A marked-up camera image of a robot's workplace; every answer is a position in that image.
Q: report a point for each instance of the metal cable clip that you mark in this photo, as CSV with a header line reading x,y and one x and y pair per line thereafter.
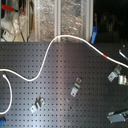
x,y
115,73
76,87
37,105

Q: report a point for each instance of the middle metal cable clip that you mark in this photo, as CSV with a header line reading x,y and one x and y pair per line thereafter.
x,y
76,87

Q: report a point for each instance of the left metal cable clip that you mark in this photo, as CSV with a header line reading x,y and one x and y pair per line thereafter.
x,y
37,105

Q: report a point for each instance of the white framed window panel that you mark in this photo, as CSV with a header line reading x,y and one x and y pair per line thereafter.
x,y
56,17

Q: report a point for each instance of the right metal cable clip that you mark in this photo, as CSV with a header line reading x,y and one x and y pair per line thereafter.
x,y
115,73

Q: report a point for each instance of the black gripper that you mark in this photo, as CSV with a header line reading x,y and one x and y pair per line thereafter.
x,y
124,53

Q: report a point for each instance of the red handled tool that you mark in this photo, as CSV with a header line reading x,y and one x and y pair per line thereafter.
x,y
8,8

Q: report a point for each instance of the black perforated board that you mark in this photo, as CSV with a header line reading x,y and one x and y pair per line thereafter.
x,y
41,70

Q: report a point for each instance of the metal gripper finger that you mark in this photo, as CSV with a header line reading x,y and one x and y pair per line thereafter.
x,y
116,117

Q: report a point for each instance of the blue object bottom left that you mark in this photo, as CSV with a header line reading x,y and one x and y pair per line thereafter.
x,y
2,120

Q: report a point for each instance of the blue plastic object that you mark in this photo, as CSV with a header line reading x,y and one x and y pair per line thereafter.
x,y
94,34

